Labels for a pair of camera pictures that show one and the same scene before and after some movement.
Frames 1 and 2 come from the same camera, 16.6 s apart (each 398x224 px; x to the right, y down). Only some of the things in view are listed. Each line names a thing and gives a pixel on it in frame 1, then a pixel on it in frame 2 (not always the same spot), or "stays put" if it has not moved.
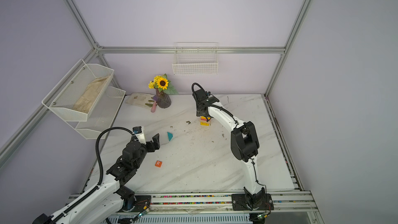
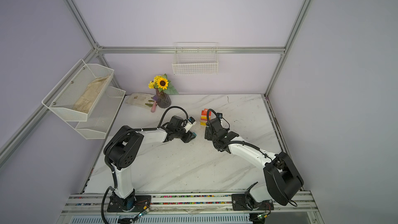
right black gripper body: (197, 107) -> (215, 139)
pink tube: (154, 106) stays put
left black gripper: (156, 144) -> (187, 138)
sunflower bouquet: (162, 84) stays put
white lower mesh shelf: (102, 114) stays put
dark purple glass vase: (163, 99) stays put
